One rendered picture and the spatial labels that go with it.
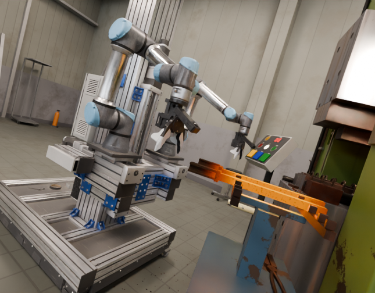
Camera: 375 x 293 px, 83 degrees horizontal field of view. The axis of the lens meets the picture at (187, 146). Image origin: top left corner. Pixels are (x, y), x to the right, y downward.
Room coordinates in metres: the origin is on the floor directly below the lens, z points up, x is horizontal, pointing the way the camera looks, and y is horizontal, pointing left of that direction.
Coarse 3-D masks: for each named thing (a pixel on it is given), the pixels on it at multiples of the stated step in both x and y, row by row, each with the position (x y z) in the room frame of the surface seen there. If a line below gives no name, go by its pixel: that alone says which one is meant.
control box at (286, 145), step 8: (272, 136) 1.76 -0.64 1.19; (280, 136) 1.66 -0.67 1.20; (264, 144) 1.74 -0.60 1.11; (272, 144) 1.65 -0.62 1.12; (280, 144) 1.56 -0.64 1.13; (288, 144) 1.52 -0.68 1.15; (296, 144) 1.53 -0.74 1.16; (256, 152) 1.73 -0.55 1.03; (264, 152) 1.64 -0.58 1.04; (272, 152) 1.55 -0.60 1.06; (280, 152) 1.51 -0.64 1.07; (288, 152) 1.52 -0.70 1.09; (248, 160) 1.80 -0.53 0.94; (256, 160) 1.62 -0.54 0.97; (272, 160) 1.51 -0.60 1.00; (280, 160) 1.52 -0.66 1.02; (264, 168) 1.57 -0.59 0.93; (272, 168) 1.51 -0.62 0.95
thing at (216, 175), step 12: (192, 168) 0.69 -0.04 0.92; (204, 168) 0.67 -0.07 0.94; (216, 180) 0.65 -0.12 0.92; (228, 180) 0.65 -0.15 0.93; (240, 180) 0.64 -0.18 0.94; (264, 192) 0.62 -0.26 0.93; (276, 192) 0.62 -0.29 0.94; (288, 204) 0.61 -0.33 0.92; (300, 204) 0.60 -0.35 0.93; (312, 204) 0.59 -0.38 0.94
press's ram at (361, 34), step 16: (368, 16) 0.98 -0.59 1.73; (352, 32) 1.06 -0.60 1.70; (368, 32) 0.97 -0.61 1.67; (336, 48) 1.25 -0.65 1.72; (352, 48) 0.99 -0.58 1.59; (368, 48) 0.97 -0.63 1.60; (336, 64) 1.15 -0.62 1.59; (352, 64) 0.98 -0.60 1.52; (368, 64) 0.96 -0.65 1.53; (336, 80) 1.06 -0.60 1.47; (352, 80) 0.97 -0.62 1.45; (368, 80) 0.96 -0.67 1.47; (320, 96) 1.25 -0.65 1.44; (336, 96) 0.99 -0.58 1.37; (352, 96) 0.97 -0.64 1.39; (368, 96) 0.95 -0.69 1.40
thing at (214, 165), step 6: (198, 162) 0.80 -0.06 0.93; (204, 162) 0.80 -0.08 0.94; (210, 162) 0.79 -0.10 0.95; (216, 168) 0.79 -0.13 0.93; (222, 168) 0.77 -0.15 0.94; (228, 174) 0.77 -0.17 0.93; (234, 174) 0.76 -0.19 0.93; (240, 174) 0.77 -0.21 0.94; (246, 180) 0.75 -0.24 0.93; (252, 180) 0.75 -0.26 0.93; (258, 180) 0.76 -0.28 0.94; (264, 186) 0.74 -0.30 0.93; (270, 186) 0.73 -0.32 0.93; (276, 186) 0.74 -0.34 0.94; (282, 192) 0.72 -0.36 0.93; (288, 192) 0.72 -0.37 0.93; (294, 192) 0.72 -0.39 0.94; (306, 198) 0.70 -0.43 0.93; (312, 198) 0.71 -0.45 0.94; (318, 204) 0.70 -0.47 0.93; (324, 204) 0.69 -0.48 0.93
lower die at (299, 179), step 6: (300, 174) 1.13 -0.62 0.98; (306, 174) 1.07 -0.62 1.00; (294, 180) 1.20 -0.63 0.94; (300, 180) 1.09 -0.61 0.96; (306, 180) 1.03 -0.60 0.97; (312, 180) 1.02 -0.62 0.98; (318, 180) 1.02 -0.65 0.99; (324, 180) 1.05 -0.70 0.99; (300, 186) 1.06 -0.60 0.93; (336, 186) 1.00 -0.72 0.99; (342, 186) 1.03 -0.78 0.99; (348, 192) 0.98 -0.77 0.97; (348, 204) 0.98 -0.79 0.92
